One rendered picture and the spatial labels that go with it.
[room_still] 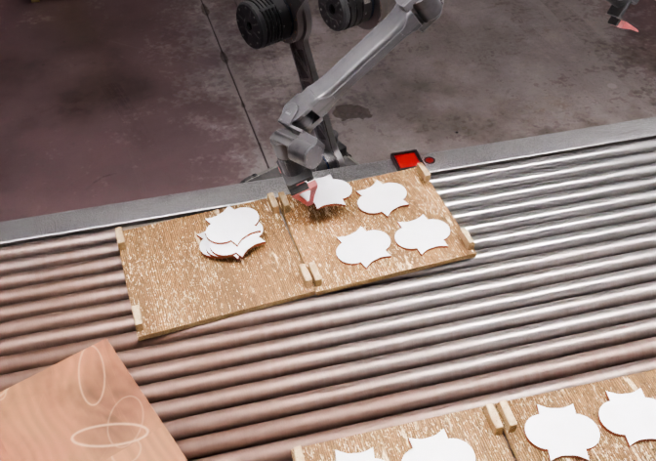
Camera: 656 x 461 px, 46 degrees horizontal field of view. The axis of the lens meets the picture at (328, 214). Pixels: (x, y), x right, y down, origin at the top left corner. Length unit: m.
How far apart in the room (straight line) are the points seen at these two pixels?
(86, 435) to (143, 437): 0.10
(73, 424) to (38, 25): 3.71
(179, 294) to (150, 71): 2.68
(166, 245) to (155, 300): 0.18
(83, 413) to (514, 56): 3.49
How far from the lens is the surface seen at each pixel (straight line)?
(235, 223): 1.91
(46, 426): 1.55
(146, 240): 1.97
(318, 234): 1.93
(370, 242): 1.90
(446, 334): 1.77
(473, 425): 1.61
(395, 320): 1.77
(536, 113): 4.09
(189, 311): 1.79
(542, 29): 4.83
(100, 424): 1.52
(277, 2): 2.88
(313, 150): 1.74
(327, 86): 1.78
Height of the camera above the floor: 2.28
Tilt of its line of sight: 43 degrees down
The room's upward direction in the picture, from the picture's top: straight up
